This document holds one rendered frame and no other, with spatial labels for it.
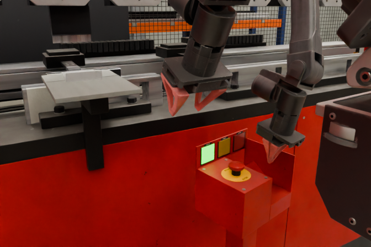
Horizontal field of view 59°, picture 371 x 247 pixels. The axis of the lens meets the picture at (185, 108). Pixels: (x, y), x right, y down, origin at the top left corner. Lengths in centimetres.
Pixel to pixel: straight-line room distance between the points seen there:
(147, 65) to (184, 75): 76
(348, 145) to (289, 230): 103
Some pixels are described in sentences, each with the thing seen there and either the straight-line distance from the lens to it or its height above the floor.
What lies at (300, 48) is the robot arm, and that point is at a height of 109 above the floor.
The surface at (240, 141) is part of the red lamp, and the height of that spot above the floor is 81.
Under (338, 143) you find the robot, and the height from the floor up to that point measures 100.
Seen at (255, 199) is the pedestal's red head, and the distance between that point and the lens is 80.
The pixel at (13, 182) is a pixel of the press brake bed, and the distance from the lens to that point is 89.
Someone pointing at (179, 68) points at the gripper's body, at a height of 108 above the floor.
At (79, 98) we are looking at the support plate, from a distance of 70.
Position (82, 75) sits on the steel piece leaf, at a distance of 84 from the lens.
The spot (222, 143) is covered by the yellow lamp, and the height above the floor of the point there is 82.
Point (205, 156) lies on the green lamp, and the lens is 85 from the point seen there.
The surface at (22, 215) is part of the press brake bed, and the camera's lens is 93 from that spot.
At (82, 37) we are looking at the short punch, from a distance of 97.
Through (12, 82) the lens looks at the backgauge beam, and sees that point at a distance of 119.
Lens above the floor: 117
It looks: 17 degrees down
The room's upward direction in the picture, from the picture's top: straight up
